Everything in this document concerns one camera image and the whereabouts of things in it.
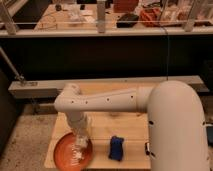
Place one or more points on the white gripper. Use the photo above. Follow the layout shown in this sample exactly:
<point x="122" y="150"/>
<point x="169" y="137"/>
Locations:
<point x="80" y="130"/>

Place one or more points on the orange ceramic bowl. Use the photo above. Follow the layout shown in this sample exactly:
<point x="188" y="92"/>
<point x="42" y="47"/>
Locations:
<point x="64" y="154"/>

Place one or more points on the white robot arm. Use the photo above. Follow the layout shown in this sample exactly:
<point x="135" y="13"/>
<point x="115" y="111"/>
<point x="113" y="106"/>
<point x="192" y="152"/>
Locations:
<point x="176" y="121"/>

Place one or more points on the wooden board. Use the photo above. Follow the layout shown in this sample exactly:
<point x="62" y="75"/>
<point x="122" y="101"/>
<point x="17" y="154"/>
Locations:
<point x="132" y="127"/>

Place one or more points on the grey metal beam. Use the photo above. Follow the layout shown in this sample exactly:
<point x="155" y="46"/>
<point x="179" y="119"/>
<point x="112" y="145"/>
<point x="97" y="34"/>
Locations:
<point x="50" y="88"/>

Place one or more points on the metal diagonal rod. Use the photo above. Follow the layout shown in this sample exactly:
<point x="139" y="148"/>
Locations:
<point x="18" y="76"/>

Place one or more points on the dark device at right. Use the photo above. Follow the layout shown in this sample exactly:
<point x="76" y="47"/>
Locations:
<point x="209" y="130"/>

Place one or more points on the black case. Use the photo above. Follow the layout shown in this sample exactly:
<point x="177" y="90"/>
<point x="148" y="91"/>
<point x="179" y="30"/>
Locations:
<point x="127" y="20"/>

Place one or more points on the background workbench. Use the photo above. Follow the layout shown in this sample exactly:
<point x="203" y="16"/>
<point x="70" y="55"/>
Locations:
<point x="184" y="18"/>

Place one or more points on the orange tool box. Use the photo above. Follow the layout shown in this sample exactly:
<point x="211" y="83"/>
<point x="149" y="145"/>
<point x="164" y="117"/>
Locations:
<point x="150" y="16"/>

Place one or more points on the white vertical post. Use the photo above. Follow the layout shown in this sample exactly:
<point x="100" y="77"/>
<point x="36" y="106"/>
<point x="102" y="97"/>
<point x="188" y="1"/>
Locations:
<point x="101" y="16"/>

